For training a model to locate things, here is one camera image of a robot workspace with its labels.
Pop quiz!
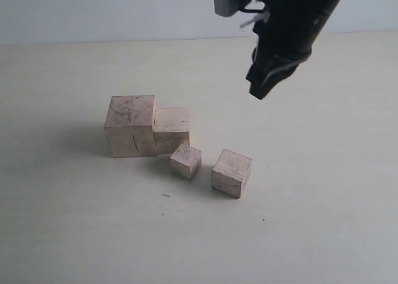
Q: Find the smallest wooden cube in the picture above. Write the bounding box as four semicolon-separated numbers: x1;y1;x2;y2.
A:
170;144;202;180

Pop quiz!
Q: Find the second largest wooden cube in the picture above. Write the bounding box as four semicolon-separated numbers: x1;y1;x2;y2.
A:
154;108;190;154

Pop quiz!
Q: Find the third largest wooden cube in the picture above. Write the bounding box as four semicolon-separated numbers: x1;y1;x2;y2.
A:
211;149;252;199

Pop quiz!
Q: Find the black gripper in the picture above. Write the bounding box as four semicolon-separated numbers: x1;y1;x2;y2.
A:
246;0;340;100

